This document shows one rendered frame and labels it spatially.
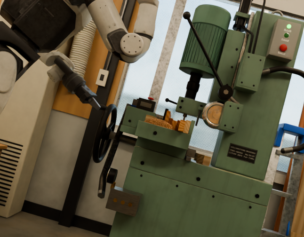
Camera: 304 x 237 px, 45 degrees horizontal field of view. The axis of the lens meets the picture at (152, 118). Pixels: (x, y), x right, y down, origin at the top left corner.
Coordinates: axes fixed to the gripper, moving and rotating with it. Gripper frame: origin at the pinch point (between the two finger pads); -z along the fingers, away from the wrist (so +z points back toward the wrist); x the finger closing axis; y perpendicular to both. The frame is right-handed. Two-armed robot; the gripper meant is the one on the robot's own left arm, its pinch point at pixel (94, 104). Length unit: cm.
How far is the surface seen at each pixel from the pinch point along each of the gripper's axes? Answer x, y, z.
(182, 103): -4.8, 28.8, -28.4
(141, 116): 3.8, 12.3, -20.3
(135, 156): 18.1, 1.6, -31.9
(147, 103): 3.0, 18.3, -18.0
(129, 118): 4.5, 8.0, -16.9
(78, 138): -120, -58, 20
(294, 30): 1, 84, -40
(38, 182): -112, -105, 16
